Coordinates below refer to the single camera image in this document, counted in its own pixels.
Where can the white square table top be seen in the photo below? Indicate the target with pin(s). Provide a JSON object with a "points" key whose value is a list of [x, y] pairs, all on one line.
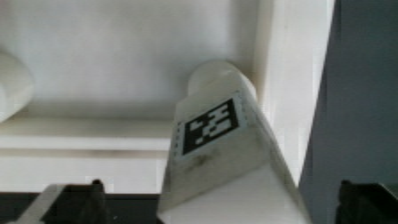
{"points": [[99, 56]]}

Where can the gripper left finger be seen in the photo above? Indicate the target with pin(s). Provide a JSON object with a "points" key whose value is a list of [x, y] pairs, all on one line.
{"points": [[70, 204]]}

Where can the white table leg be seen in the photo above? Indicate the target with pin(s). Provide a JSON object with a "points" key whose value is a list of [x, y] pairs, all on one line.
{"points": [[228, 184]]}

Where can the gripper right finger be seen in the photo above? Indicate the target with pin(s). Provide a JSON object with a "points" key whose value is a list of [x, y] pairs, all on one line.
{"points": [[369, 203]]}

